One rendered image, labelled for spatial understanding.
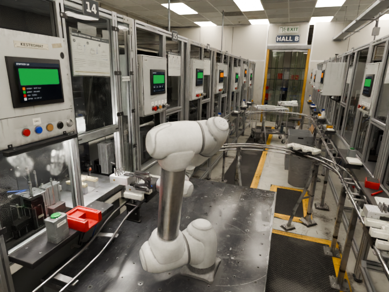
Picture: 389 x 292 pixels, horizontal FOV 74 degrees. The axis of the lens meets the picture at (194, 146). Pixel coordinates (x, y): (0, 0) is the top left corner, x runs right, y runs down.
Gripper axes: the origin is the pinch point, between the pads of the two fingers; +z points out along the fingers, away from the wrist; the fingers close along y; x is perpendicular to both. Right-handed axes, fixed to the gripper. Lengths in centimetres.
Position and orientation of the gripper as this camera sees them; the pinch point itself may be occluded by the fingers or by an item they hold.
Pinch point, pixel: (129, 178)
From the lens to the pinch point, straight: 166.0
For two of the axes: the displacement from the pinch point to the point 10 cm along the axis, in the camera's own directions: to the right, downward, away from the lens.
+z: -9.4, -1.2, 3.2
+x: -3.4, 2.5, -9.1
